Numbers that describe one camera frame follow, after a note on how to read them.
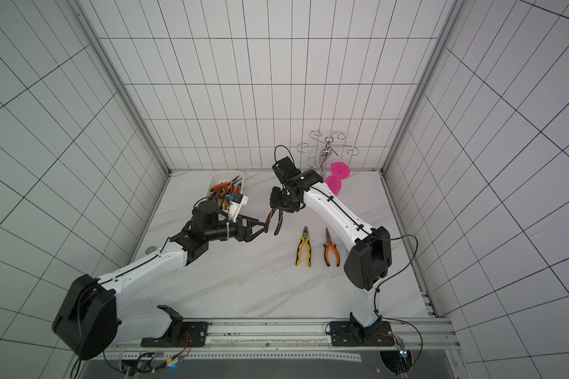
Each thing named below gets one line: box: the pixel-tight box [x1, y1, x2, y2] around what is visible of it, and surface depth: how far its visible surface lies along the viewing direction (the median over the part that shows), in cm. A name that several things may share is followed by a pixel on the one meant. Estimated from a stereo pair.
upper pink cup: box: [330, 161, 351, 180], surface depth 86 cm
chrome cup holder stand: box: [296, 130, 360, 178], surface depth 91 cm
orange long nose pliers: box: [323, 227, 340, 267], surface depth 94 cm
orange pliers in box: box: [210, 175, 243, 196], surface depth 112 cm
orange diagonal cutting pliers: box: [264, 208, 283, 236], surface depth 81 cm
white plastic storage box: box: [205, 170, 245, 198], surface depth 113 cm
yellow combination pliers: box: [295, 225, 312, 268], surface depth 94 cm
